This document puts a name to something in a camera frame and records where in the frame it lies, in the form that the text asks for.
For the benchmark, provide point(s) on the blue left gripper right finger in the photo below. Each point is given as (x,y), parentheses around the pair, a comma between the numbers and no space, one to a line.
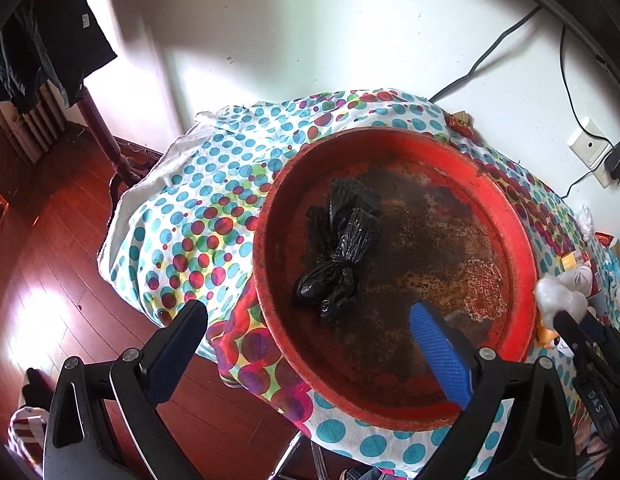
(537,442)

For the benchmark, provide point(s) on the white sock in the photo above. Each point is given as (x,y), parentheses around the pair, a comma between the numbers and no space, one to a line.
(578,279)

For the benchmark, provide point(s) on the small red candy wrapper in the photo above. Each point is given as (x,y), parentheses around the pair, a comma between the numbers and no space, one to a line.
(461,123)

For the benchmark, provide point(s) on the colourful polka dot bedsheet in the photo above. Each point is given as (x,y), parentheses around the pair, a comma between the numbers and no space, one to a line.
(186,232)

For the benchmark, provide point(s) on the black power adapter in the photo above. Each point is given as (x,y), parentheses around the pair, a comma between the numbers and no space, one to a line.
(612,163)

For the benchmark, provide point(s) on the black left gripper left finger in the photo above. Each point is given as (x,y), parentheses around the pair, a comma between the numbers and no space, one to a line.
(80,442)

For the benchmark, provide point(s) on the white wall socket plate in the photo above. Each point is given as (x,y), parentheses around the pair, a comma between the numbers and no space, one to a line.
(588,145)

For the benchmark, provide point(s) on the dark hanging clothes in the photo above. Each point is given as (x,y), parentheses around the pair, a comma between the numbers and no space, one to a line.
(58,41)

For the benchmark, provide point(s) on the red round tray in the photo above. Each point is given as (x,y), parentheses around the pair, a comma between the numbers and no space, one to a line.
(449,236)

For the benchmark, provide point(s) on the crumpled white plastic bag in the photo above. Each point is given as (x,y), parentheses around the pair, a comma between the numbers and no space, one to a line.
(584,221)

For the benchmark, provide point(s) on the black plastic bag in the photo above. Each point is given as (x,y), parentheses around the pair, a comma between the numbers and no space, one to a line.
(341,233)

